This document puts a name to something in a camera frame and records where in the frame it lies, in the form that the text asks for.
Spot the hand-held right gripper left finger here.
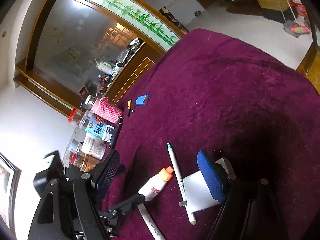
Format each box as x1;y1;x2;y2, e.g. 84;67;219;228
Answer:
27;149;120;240

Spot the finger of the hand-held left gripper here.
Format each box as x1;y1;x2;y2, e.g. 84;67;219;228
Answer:
99;210;120;237
109;194;146;217

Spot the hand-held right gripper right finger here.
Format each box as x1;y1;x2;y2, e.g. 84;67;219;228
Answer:
197;151;288;240

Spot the white notepad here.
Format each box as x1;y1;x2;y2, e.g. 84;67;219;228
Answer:
182;170;220;212

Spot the white bottle with orange cap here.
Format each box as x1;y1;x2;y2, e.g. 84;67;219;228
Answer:
138;166;174;202

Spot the white printed pen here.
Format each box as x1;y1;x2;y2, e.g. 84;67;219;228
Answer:
137;203;165;240

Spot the white pen with clip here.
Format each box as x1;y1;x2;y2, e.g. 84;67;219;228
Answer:
167;142;197;225

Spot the grey metal clip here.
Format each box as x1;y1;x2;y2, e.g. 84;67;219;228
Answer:
214;157;235;175

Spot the amber jar with red lid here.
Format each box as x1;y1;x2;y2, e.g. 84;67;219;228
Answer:
70;152;100;173

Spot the white plastic jar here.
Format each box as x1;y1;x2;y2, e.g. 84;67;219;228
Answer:
81;133;107;160

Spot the black flat box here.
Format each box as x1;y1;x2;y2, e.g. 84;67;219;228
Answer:
109;116;124;148

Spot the blue printed box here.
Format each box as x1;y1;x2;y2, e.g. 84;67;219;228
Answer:
84;115;108;140

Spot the clear jar with red lid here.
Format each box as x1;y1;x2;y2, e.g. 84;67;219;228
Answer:
68;108;94;130

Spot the pink knitted cup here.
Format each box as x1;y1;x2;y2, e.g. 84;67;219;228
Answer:
91;97;123;124

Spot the glass jar with silver lid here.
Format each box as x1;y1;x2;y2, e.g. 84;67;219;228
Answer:
84;94;100;110

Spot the blue plastic box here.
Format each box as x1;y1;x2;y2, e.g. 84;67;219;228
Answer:
136;94;151;106

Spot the purple tablecloth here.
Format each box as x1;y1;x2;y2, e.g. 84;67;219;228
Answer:
101;28;320;240

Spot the wooden mirror cabinet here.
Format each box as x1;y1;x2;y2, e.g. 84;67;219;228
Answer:
14;0;188;110

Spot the wooden counter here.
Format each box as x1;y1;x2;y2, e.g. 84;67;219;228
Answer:
296;25;320;93

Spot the bamboo print glass panel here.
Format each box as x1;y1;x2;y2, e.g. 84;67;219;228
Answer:
56;0;180;48

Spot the colourful broom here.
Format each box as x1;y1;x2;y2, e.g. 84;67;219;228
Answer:
271;0;312;38

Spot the white bucket with red label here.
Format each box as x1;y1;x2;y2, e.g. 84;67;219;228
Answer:
287;0;308;18

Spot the framed wall picture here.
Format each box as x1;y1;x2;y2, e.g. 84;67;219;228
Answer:
0;152;22;230

